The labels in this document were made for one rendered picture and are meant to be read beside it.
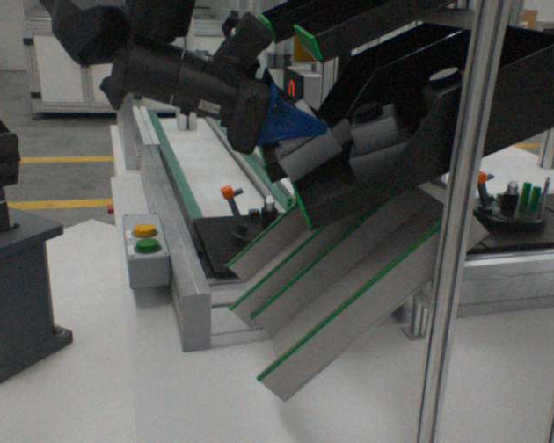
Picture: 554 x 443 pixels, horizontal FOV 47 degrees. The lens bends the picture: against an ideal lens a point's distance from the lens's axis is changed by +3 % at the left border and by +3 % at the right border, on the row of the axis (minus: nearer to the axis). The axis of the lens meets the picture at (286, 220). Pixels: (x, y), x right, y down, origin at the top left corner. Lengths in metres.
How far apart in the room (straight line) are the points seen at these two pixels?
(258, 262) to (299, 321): 0.17
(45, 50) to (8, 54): 2.89
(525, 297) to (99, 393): 0.75
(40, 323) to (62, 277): 0.27
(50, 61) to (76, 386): 5.51
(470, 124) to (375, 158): 0.11
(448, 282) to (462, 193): 0.09
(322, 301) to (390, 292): 0.14
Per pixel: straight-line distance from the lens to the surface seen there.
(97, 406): 0.93
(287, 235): 0.90
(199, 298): 0.97
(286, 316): 0.79
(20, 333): 1.01
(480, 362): 1.06
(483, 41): 0.57
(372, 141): 0.64
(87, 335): 1.09
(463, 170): 0.59
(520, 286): 1.21
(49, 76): 6.39
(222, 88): 0.62
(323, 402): 0.92
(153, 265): 1.10
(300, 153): 0.65
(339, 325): 0.66
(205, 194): 1.52
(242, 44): 0.62
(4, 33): 9.20
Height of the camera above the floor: 1.42
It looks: 22 degrees down
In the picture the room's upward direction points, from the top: 2 degrees clockwise
